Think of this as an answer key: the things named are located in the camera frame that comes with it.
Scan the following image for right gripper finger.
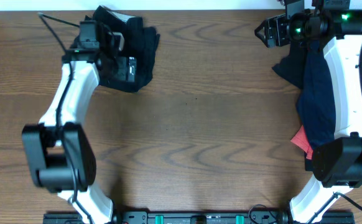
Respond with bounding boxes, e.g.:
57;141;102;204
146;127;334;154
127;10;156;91
254;21;266;32
254;30;267;47

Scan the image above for dark teal black shorts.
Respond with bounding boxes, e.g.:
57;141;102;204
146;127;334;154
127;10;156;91
84;6;160;93

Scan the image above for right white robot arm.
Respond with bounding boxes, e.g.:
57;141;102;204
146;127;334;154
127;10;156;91
249;1;362;223

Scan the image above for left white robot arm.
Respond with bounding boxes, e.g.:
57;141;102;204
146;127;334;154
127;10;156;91
22;20;137;223

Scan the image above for navy blue folded garment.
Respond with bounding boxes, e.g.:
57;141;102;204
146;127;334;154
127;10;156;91
295;15;362;153

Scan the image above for red garment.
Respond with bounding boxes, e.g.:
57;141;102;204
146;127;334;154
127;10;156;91
290;126;313;160

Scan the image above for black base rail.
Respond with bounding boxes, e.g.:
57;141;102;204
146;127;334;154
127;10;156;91
42;210;355;224

